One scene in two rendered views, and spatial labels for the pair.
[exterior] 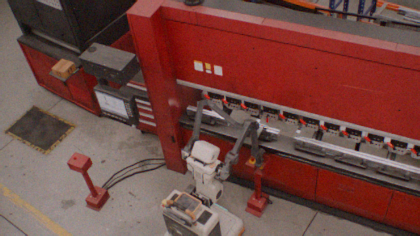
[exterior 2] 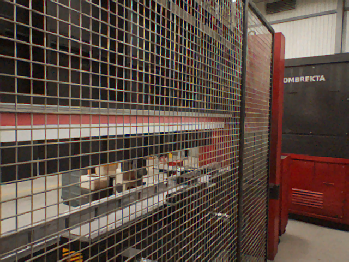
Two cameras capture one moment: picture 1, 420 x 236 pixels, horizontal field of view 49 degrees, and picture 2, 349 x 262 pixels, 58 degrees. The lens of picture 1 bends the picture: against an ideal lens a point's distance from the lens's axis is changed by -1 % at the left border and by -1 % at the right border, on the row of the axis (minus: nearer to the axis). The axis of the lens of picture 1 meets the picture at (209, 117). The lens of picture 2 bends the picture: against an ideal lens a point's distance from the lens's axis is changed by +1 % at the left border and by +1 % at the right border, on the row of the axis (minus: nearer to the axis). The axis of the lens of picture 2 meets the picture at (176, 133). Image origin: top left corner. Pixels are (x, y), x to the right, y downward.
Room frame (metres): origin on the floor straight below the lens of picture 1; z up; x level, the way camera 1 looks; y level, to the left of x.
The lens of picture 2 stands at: (3.02, -3.13, 1.45)
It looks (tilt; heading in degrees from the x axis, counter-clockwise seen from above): 3 degrees down; 87
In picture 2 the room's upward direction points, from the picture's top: 1 degrees clockwise
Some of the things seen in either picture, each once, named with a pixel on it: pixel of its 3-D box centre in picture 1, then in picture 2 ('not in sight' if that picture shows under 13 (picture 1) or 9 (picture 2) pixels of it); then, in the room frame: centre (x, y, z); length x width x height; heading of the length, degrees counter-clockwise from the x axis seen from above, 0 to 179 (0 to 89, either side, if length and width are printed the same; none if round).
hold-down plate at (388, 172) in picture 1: (392, 174); not in sight; (2.47, -1.64, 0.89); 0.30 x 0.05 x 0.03; 59
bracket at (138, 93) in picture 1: (132, 99); not in sight; (3.68, 0.79, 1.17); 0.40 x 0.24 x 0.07; 59
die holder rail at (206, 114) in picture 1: (208, 115); (209, 169); (3.53, 0.01, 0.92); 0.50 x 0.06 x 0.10; 59
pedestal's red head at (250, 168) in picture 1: (257, 163); not in sight; (2.92, -0.42, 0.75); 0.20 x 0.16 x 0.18; 52
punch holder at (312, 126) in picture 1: (311, 120); (149, 143); (2.95, -0.96, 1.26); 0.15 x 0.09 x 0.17; 59
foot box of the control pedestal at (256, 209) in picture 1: (256, 202); not in sight; (2.90, -0.40, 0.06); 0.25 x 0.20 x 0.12; 142
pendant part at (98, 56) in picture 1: (117, 89); not in sight; (3.48, 0.86, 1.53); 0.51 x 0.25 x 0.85; 56
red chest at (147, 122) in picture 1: (155, 101); (264, 195); (4.32, 0.64, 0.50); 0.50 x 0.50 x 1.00; 59
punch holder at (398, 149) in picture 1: (398, 143); (54, 155); (2.54, -1.64, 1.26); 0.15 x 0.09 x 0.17; 59
